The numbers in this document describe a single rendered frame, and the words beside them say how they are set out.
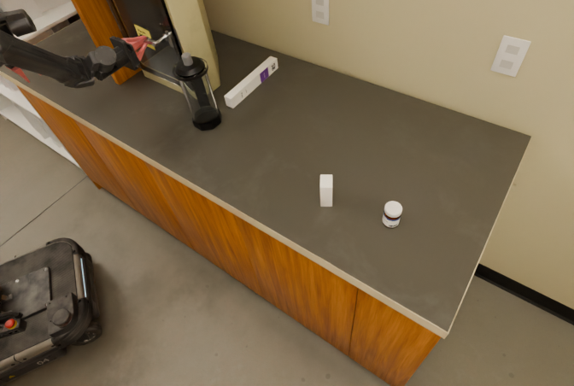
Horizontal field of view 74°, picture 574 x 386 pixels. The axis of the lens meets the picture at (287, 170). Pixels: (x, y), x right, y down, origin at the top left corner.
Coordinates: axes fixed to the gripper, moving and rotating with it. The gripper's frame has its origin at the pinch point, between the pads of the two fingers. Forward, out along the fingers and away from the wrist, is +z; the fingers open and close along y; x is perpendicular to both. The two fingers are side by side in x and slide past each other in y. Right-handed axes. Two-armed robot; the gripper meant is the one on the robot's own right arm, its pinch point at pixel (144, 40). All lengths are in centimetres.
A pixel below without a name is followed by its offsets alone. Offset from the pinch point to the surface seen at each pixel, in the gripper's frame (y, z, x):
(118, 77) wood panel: -22.4, -2.0, 26.9
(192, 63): -2.2, -0.1, -21.3
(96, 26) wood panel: -1.3, -0.2, 26.6
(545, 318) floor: -122, 44, -154
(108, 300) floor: -120, -64, 25
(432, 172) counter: -27, 17, -94
